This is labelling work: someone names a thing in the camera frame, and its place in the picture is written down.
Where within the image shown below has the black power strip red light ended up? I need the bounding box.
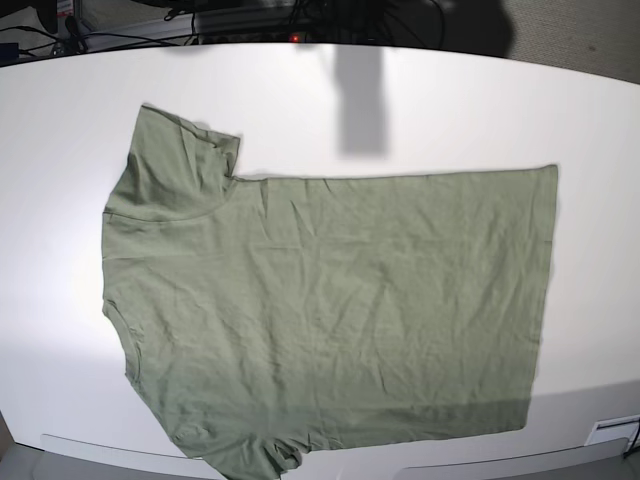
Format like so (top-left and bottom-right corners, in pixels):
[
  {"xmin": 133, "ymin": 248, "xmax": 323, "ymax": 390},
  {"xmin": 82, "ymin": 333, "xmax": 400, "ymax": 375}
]
[{"xmin": 195, "ymin": 13, "xmax": 385, "ymax": 45}]

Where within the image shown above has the green T-shirt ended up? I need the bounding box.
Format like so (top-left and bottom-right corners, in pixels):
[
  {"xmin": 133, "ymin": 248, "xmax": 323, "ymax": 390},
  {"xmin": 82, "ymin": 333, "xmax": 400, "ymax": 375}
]
[{"xmin": 102, "ymin": 105, "xmax": 558, "ymax": 479}]

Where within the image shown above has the black cable bundle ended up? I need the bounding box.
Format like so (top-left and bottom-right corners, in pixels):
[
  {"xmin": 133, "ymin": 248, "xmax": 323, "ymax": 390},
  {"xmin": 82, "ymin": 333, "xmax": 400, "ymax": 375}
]
[{"xmin": 0, "ymin": 14, "xmax": 196, "ymax": 57}]

